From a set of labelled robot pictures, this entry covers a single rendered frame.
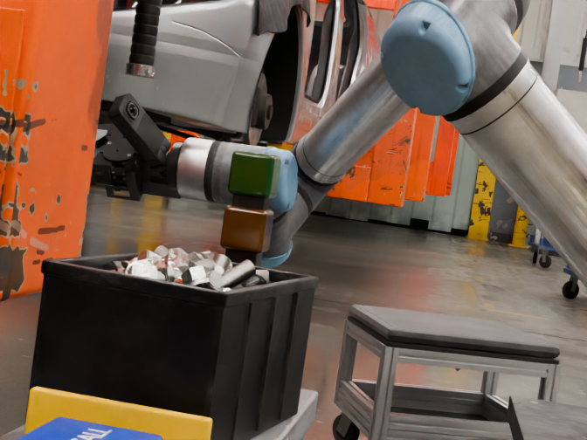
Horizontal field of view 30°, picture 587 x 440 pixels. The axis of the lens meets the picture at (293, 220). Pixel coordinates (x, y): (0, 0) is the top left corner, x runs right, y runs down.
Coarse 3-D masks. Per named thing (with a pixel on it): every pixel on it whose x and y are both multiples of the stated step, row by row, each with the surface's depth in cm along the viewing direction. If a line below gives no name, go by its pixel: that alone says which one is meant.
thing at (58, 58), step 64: (0, 0) 82; (64, 0) 85; (0, 64) 81; (64, 64) 87; (0, 128) 81; (64, 128) 89; (0, 192) 82; (64, 192) 91; (0, 256) 82; (64, 256) 93
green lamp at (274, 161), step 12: (240, 156) 98; (252, 156) 98; (264, 156) 98; (276, 156) 100; (240, 168) 98; (252, 168) 98; (264, 168) 98; (276, 168) 99; (240, 180) 98; (252, 180) 98; (264, 180) 98; (276, 180) 100; (240, 192) 98; (252, 192) 98; (264, 192) 98; (276, 192) 101
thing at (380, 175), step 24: (408, 0) 493; (408, 120) 495; (384, 144) 497; (408, 144) 495; (360, 168) 499; (384, 168) 497; (408, 168) 507; (336, 192) 501; (360, 192) 499; (384, 192) 497
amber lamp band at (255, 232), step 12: (228, 216) 98; (240, 216) 98; (252, 216) 98; (264, 216) 98; (228, 228) 99; (240, 228) 98; (252, 228) 98; (264, 228) 98; (228, 240) 99; (240, 240) 98; (252, 240) 98; (264, 240) 99; (252, 252) 99
